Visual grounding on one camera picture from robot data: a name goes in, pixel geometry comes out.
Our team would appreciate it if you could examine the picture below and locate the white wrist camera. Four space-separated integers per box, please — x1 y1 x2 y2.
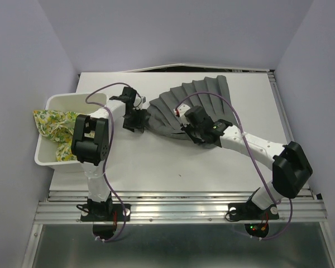
133 94 146 109
174 103 190 126

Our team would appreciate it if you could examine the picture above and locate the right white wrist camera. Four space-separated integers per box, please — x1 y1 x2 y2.
174 103 190 126

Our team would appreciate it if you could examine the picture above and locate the white plastic bin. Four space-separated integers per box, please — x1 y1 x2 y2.
34 93 99 173

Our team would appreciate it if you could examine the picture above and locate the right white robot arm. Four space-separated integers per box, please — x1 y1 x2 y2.
175 104 313 218

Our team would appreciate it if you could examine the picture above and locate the yellow floral skirt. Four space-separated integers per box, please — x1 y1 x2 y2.
33 109 79 162

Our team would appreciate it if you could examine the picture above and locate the aluminium mounting rail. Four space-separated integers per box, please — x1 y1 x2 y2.
34 190 327 224

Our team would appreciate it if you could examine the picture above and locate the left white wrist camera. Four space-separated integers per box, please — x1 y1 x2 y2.
133 94 146 109

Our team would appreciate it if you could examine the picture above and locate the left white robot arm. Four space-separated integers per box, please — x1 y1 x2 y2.
71 83 147 220

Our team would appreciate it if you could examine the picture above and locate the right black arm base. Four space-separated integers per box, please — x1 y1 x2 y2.
224 203 280 238

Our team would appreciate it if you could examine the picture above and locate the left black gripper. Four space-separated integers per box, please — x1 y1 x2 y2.
123 107 147 133

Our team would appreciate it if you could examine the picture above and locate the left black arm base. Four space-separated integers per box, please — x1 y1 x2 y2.
76 199 131 242

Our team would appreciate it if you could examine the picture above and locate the grey pleated skirt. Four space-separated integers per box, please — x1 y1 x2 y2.
145 75 238 143

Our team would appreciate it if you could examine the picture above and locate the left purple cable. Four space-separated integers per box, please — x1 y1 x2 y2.
85 82 132 243

